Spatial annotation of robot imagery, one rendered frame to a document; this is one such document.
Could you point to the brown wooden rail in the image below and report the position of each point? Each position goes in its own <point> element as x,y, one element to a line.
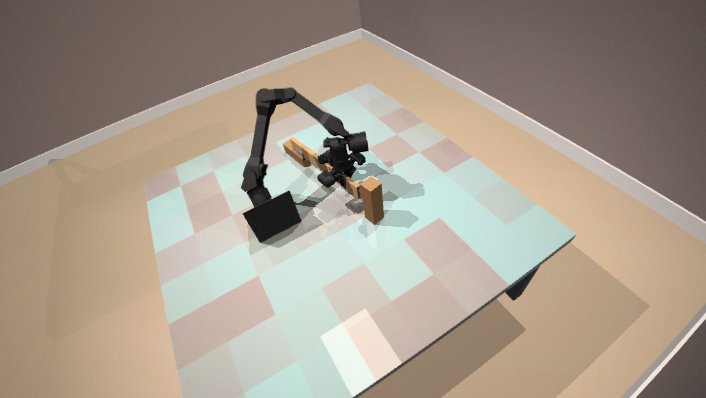
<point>349,184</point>

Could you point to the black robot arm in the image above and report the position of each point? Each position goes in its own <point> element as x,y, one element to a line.
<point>266,100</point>

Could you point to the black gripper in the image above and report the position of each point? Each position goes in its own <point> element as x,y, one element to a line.
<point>341,165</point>

